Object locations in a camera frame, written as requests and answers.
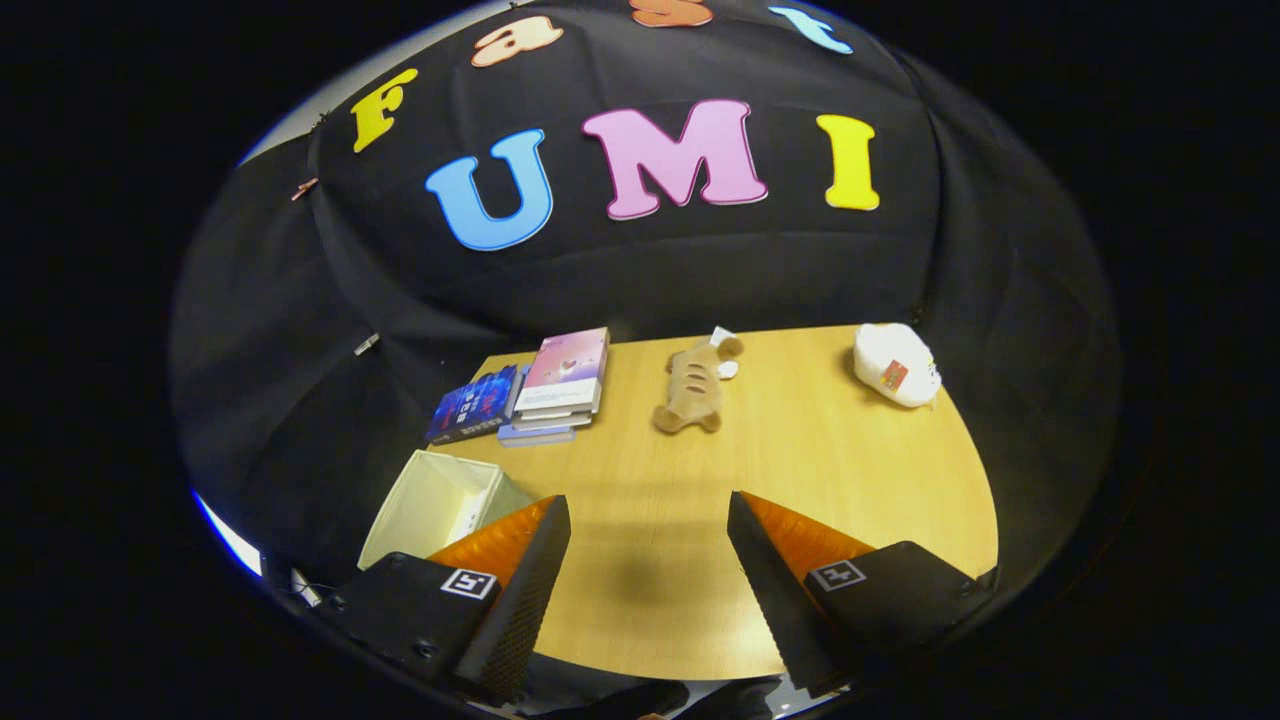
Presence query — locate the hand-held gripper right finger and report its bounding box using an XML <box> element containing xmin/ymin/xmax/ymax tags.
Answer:
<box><xmin>727</xmin><ymin>490</ymin><xmax>996</xmax><ymax>698</ymax></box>

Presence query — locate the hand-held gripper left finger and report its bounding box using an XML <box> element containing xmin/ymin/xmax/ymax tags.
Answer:
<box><xmin>325</xmin><ymin>493</ymin><xmax>573</xmax><ymax>701</ymax></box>

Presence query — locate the pale green fabric storage box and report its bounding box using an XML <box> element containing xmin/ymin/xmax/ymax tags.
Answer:
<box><xmin>357</xmin><ymin>449</ymin><xmax>537</xmax><ymax>572</ymax></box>

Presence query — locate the light blue book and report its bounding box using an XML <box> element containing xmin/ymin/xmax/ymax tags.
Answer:
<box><xmin>496</xmin><ymin>364</ymin><xmax>579</xmax><ymax>448</ymax></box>

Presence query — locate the grey book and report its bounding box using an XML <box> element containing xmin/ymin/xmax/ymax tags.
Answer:
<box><xmin>509</xmin><ymin>384</ymin><xmax>603</xmax><ymax>432</ymax></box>

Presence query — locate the dark blue book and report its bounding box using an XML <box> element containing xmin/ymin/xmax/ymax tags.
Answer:
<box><xmin>424</xmin><ymin>364</ymin><xmax>522</xmax><ymax>447</ymax></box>

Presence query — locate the brown plush toy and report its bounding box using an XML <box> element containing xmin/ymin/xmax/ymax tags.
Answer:
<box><xmin>651</xmin><ymin>326</ymin><xmax>747</xmax><ymax>435</ymax></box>

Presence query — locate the pink cover book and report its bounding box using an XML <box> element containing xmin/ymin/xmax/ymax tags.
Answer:
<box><xmin>520</xmin><ymin>326</ymin><xmax>612</xmax><ymax>412</ymax></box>

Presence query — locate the white plush toy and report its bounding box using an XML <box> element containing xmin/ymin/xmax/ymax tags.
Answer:
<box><xmin>852</xmin><ymin>321</ymin><xmax>944</xmax><ymax>410</ymax></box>

